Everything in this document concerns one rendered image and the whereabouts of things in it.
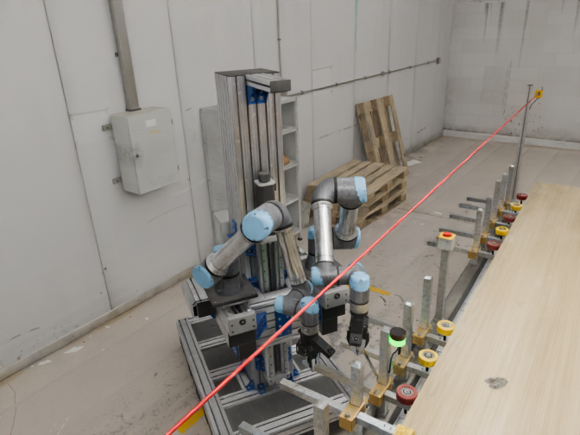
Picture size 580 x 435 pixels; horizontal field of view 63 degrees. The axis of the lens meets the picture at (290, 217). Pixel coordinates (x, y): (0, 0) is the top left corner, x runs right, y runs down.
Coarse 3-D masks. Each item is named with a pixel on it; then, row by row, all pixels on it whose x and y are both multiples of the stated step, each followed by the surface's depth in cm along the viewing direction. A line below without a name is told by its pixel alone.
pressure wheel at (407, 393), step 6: (396, 390) 183; (402, 390) 182; (408, 390) 181; (414, 390) 182; (396, 396) 182; (402, 396) 179; (408, 396) 179; (414, 396) 179; (402, 402) 180; (408, 402) 179
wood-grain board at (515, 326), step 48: (576, 192) 372; (528, 240) 298; (576, 240) 296; (480, 288) 248; (528, 288) 247; (576, 288) 245; (480, 336) 212; (528, 336) 211; (576, 336) 209; (432, 384) 185; (480, 384) 184; (528, 384) 183; (576, 384) 182; (432, 432) 164; (480, 432) 163; (528, 432) 162; (576, 432) 162
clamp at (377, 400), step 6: (390, 378) 194; (378, 384) 191; (390, 384) 192; (372, 390) 188; (378, 390) 188; (384, 390) 187; (390, 390) 194; (372, 396) 186; (378, 396) 185; (372, 402) 187; (378, 402) 185
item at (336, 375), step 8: (320, 368) 202; (328, 368) 202; (328, 376) 201; (336, 376) 199; (344, 376) 197; (368, 384) 192; (368, 392) 191; (392, 392) 188; (392, 400) 186; (408, 408) 182
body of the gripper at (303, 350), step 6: (300, 330) 201; (300, 336) 204; (306, 336) 197; (312, 336) 197; (300, 342) 204; (306, 342) 201; (300, 348) 202; (306, 348) 200; (312, 348) 199; (300, 354) 203; (306, 354) 202; (312, 354) 200
